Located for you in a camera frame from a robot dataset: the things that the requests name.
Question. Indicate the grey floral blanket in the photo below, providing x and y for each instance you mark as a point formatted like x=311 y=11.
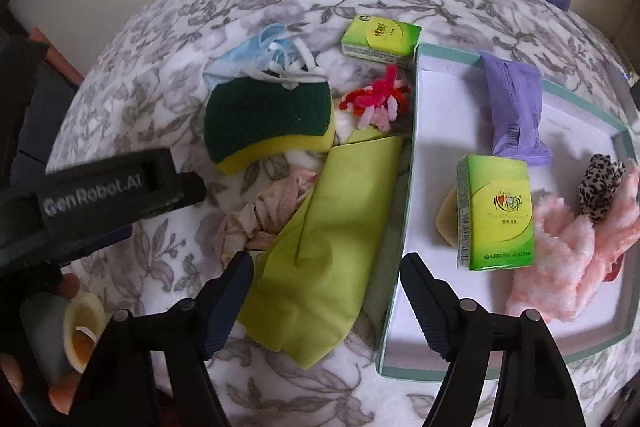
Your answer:
x=165 y=72

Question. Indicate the green tissue pack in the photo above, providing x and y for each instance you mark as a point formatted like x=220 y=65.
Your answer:
x=380 y=38
x=500 y=212

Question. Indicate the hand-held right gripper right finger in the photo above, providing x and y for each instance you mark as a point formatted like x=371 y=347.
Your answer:
x=425 y=302

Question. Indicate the blue face mask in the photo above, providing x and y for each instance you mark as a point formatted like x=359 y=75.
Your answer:
x=250 y=54

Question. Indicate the red and pink pipe cleaners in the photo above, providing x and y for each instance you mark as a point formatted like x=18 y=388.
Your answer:
x=377 y=99

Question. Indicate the person's left hand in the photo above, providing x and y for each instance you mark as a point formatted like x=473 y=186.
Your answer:
x=62 y=394

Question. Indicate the green and yellow sponge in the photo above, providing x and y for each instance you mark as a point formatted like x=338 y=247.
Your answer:
x=265 y=122

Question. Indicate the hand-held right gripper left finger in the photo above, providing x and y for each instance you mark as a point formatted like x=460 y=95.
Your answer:
x=227 y=302

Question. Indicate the beige powder puff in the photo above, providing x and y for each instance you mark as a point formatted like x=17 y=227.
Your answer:
x=446 y=219

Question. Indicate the purple wipes packet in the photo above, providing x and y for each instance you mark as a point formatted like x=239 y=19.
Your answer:
x=515 y=107

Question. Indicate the beige stocking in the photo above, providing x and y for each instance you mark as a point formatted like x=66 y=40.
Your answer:
x=265 y=217

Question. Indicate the dark furniture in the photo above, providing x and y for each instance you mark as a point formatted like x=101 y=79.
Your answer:
x=45 y=107

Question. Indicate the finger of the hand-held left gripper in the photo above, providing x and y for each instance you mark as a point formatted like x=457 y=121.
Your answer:
x=107 y=239
x=175 y=187

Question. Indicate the teal-edged white shallow box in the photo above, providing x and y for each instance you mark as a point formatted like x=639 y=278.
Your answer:
x=500 y=307

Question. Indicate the pink fuzzy sock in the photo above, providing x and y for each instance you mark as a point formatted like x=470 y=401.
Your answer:
x=555 y=257

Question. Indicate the leopard print scrunchie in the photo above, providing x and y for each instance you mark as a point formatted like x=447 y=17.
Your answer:
x=600 y=184

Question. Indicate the lime green cloth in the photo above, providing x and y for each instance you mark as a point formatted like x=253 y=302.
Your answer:
x=325 y=232

